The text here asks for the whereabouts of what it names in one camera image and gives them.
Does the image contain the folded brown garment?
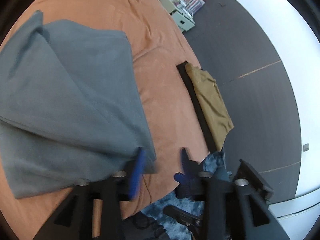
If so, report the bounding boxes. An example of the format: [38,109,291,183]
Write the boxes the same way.
[176,61,234,152]

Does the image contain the orange-brown bed sheet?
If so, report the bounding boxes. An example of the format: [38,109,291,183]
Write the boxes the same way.
[0,0,211,240]

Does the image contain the white bedside cabinet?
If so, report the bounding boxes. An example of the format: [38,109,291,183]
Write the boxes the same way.
[160,0,195,33]

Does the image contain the grey t-shirt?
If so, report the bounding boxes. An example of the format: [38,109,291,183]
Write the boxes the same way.
[1,11,156,199]

